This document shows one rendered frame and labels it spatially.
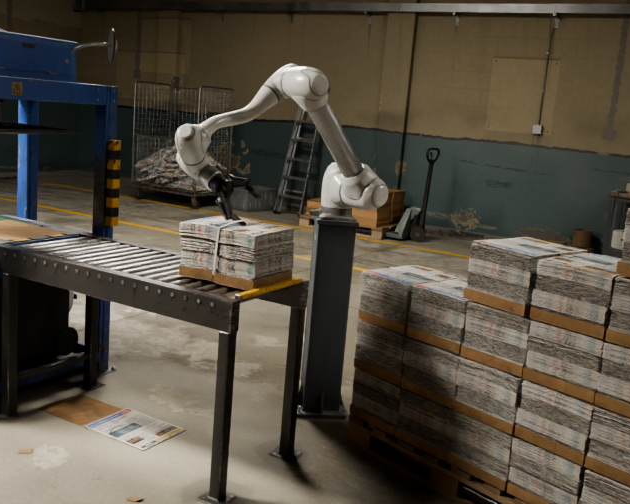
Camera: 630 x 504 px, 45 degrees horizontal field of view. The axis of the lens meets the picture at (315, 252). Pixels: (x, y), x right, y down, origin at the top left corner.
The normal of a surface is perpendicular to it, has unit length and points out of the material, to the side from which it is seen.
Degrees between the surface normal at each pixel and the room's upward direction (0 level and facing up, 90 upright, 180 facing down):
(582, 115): 90
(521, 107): 90
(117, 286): 90
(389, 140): 90
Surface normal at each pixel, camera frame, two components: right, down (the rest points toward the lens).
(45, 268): -0.51, 0.12
